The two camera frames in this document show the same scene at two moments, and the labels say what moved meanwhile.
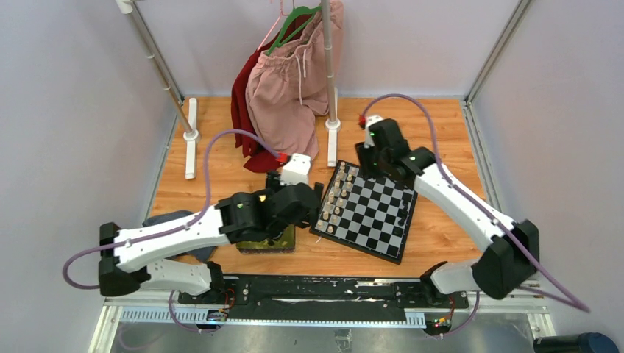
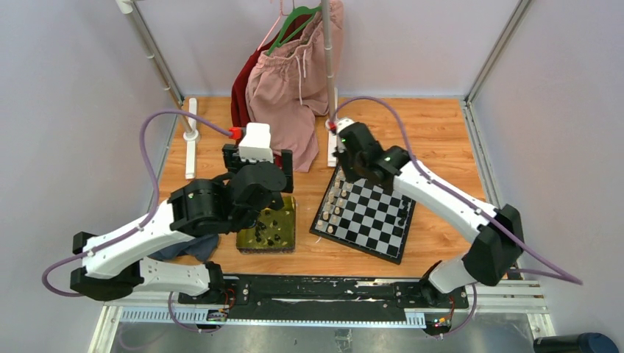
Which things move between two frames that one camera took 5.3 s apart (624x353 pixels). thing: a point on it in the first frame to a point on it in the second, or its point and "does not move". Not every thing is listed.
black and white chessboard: [374, 216] does not move
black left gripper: [274, 185] to [234, 162]
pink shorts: [285, 89] does not move
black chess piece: [405, 203] does not move
